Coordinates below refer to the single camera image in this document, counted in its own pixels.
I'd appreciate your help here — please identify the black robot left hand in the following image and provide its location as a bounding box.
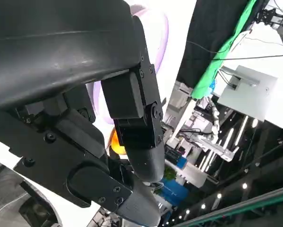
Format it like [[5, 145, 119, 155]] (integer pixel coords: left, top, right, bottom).
[[0, 0, 166, 227]]

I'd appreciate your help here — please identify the orange white toy bread roll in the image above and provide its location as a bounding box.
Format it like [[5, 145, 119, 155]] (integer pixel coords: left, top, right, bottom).
[[110, 129, 128, 156]]

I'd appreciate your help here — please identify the lilac plate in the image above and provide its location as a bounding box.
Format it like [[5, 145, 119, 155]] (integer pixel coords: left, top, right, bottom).
[[86, 3, 170, 125]]

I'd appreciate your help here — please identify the black backdrop cloth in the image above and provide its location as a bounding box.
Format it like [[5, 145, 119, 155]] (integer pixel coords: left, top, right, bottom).
[[176, 0, 250, 88]]

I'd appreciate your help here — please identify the green plant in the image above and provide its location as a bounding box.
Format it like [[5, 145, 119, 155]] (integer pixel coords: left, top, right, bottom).
[[163, 165, 178, 183]]

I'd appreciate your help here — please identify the small blue box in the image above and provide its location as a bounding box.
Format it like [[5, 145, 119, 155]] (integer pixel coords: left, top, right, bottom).
[[177, 157, 189, 170]]

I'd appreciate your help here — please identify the green cloth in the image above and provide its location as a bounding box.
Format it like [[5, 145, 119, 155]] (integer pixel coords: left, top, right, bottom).
[[190, 0, 266, 100]]

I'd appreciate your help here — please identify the large blue box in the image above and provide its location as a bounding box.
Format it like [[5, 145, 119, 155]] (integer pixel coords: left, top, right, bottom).
[[159, 177, 189, 207]]

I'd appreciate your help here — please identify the white equipment box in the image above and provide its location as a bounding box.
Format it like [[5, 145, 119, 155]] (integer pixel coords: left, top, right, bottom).
[[214, 65, 283, 130]]

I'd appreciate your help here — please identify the black background robot gripper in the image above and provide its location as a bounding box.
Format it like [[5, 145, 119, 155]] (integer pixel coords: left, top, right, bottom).
[[254, 6, 283, 27]]

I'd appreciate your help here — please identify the green metal beam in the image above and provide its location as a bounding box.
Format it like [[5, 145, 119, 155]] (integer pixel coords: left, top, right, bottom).
[[173, 186, 283, 227]]

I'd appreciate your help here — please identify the silver metal bracket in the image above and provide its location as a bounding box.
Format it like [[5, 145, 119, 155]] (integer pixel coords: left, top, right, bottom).
[[197, 136, 234, 163]]

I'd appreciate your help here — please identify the long black cable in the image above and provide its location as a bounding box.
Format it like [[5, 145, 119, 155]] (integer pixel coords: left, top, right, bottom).
[[186, 41, 283, 61]]

